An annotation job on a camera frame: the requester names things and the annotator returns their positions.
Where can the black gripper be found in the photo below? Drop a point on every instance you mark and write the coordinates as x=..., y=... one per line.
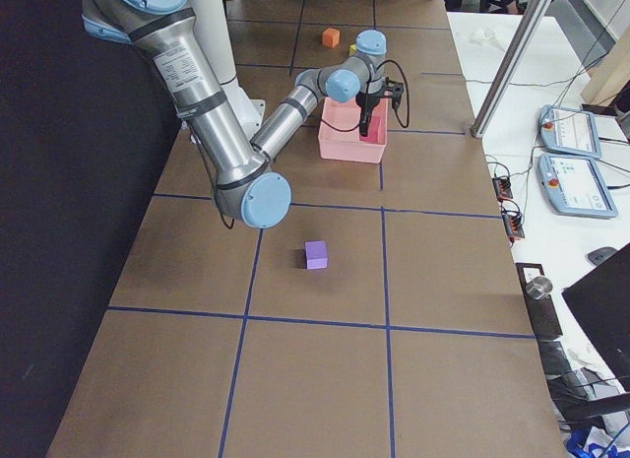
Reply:
x=368, y=101

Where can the orange foam block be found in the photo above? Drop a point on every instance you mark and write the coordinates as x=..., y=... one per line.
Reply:
x=330, y=37

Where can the purple foam block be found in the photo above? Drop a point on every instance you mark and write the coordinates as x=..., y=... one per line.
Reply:
x=316, y=254

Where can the red foam block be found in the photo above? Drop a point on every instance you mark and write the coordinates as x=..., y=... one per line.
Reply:
x=375, y=131

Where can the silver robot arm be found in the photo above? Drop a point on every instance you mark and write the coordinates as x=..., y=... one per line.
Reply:
x=188, y=43

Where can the pink plastic bin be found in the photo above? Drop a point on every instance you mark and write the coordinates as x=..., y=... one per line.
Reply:
x=339, y=139

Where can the orange black connector box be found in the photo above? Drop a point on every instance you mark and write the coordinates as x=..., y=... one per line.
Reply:
x=502, y=187

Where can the upper teach pendant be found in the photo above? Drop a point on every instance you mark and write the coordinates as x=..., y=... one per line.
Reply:
x=569, y=131

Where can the teach pendant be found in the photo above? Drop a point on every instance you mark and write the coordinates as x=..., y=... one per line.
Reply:
x=574, y=186
x=569, y=131

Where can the lower teach pendant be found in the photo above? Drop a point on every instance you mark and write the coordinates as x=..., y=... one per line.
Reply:
x=574, y=186

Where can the metal cylinder weight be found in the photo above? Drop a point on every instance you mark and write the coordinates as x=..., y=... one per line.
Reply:
x=538, y=287

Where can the computer mouse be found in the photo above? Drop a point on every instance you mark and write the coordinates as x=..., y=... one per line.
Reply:
x=600, y=255

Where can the black monitor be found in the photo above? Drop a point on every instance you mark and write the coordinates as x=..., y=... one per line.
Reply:
x=600, y=304

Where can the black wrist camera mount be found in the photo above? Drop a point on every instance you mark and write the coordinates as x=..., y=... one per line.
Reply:
x=394, y=91

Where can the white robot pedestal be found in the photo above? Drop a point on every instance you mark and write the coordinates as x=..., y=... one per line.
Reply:
x=211, y=32

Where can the aluminium frame post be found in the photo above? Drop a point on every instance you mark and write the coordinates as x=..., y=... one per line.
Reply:
x=523, y=36

